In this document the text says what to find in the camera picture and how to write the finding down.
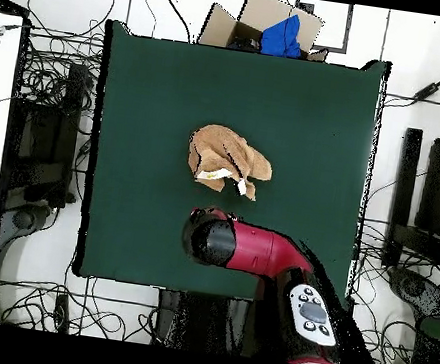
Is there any blue garment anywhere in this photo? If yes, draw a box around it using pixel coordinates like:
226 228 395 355
258 10 308 60

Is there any black power strip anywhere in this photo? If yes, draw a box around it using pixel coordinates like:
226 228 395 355
51 292 75 333

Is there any tan terry towel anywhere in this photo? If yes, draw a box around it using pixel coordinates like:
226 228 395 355
181 121 279 205

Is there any black power adapter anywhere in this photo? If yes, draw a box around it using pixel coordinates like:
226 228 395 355
412 79 440 104

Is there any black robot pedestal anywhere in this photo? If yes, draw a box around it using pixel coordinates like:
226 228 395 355
151 287 254 358

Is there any thick black cable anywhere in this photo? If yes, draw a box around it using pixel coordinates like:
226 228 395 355
151 0 199 45

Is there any black upright bar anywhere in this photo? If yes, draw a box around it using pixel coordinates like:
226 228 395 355
380 126 425 271

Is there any open cardboard box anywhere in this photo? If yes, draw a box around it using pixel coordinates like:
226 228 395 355
197 0 336 64

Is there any dark green table cloth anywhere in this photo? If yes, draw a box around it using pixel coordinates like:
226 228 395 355
70 19 392 316

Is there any dark square floor frame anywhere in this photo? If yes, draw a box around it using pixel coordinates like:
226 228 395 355
289 0 355 55

